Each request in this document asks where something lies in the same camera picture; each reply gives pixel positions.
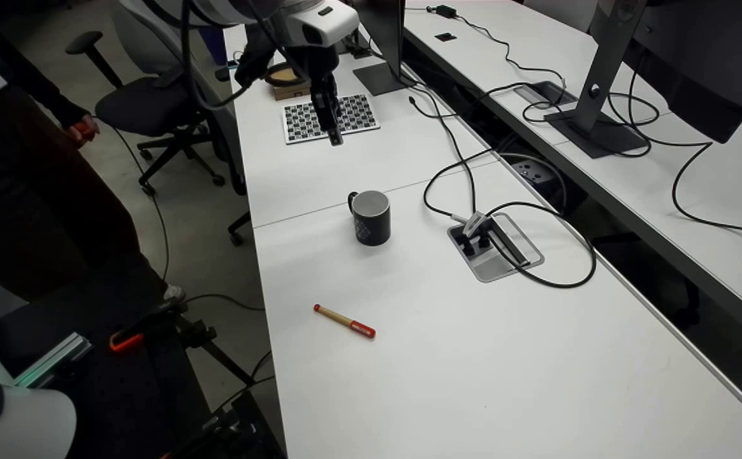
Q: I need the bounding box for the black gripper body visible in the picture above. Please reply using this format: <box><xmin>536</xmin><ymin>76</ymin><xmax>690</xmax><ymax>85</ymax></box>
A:
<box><xmin>304</xmin><ymin>40</ymin><xmax>341</xmax><ymax>100</ymax></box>

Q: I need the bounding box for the black cup with handle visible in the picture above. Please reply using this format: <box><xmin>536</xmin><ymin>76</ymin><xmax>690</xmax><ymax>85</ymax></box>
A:
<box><xmin>345</xmin><ymin>187</ymin><xmax>393</xmax><ymax>249</ymax></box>

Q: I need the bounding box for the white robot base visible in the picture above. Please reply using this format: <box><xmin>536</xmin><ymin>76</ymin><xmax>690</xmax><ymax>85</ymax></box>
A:
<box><xmin>0</xmin><ymin>322</ymin><xmax>80</xmax><ymax>459</ymax></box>

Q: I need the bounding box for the operator hand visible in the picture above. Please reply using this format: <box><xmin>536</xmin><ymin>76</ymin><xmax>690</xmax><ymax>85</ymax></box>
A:
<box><xmin>66</xmin><ymin>113</ymin><xmax>103</xmax><ymax>146</ymax></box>

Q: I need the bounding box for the black white checkerboard sheet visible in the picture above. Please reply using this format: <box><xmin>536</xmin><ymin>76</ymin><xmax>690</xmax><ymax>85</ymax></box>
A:
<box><xmin>281</xmin><ymin>92</ymin><xmax>382</xmax><ymax>148</ymax></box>

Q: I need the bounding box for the black monitor stand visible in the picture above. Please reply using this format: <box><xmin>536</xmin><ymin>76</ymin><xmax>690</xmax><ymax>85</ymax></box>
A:
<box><xmin>346</xmin><ymin>34</ymin><xmax>382</xmax><ymax>62</ymax></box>

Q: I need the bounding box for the black computer monitor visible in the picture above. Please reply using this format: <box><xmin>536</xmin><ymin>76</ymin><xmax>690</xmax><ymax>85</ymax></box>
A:
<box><xmin>355</xmin><ymin>0</ymin><xmax>409</xmax><ymax>82</ymax></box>
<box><xmin>621</xmin><ymin>0</ymin><xmax>742</xmax><ymax>146</ymax></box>

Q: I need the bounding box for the grey office chair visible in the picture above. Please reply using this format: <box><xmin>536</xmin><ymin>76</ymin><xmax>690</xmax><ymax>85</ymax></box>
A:
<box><xmin>131</xmin><ymin>0</ymin><xmax>258</xmax><ymax>249</ymax></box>

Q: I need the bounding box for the black office chair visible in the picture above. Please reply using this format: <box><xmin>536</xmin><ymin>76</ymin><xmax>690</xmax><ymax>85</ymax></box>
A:
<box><xmin>63</xmin><ymin>30</ymin><xmax>230</xmax><ymax>199</ymax></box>

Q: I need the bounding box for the red and tan marker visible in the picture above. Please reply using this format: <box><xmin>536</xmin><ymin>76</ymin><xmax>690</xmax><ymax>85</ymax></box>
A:
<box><xmin>312</xmin><ymin>300</ymin><xmax>379</xmax><ymax>342</ymax></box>

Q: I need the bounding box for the black power strip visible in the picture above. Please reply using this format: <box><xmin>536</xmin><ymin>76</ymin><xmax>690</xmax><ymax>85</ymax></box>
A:
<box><xmin>512</xmin><ymin>156</ymin><xmax>569</xmax><ymax>194</ymax></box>

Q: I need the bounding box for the black tripod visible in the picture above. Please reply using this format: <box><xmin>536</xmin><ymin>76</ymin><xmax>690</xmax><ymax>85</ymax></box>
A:
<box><xmin>142</xmin><ymin>296</ymin><xmax>261</xmax><ymax>389</ymax></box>

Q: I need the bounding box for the silver monitor stand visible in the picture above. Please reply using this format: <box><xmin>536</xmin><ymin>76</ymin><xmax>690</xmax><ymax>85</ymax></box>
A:
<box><xmin>542</xmin><ymin>0</ymin><xmax>656</xmax><ymax>160</ymax></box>

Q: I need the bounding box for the black equipment on floor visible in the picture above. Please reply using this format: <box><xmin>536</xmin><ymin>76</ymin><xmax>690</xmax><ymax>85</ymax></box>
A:
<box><xmin>174</xmin><ymin>389</ymin><xmax>287</xmax><ymax>459</ymax></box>

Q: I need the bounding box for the person in dark clothing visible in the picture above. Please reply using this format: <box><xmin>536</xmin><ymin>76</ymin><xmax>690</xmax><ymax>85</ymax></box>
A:
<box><xmin>0</xmin><ymin>0</ymin><xmax>174</xmax><ymax>300</ymax></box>

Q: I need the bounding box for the black mounting plate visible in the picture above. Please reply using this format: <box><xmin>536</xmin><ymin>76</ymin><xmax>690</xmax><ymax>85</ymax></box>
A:
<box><xmin>0</xmin><ymin>253</ymin><xmax>198</xmax><ymax>459</ymax></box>

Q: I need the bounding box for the aluminium profile bar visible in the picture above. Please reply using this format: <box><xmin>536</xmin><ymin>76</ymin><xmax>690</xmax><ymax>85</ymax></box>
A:
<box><xmin>11</xmin><ymin>331</ymin><xmax>96</xmax><ymax>389</ymax></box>

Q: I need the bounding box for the dark monitor base plate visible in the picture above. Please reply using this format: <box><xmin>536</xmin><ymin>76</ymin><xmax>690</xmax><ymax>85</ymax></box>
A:
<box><xmin>352</xmin><ymin>62</ymin><xmax>424</xmax><ymax>96</ymax></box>

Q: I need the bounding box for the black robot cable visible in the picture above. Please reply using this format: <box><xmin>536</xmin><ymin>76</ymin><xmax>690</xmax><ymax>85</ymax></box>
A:
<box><xmin>178</xmin><ymin>0</ymin><xmax>258</xmax><ymax>113</ymax></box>

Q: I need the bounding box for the thin black floor cable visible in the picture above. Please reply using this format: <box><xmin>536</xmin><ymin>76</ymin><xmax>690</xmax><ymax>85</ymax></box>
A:
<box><xmin>96</xmin><ymin>122</ymin><xmax>174</xmax><ymax>282</ymax></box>

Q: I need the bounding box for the silver table cable port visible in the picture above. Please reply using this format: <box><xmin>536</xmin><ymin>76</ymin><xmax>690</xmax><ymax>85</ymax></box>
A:
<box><xmin>447</xmin><ymin>211</ymin><xmax>548</xmax><ymax>286</ymax></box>
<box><xmin>512</xmin><ymin>78</ymin><xmax>578</xmax><ymax>109</ymax></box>

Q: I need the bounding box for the black clamp with orange handle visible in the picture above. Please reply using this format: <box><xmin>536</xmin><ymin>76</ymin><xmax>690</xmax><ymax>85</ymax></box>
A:
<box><xmin>108</xmin><ymin>326</ymin><xmax>151</xmax><ymax>355</ymax></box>

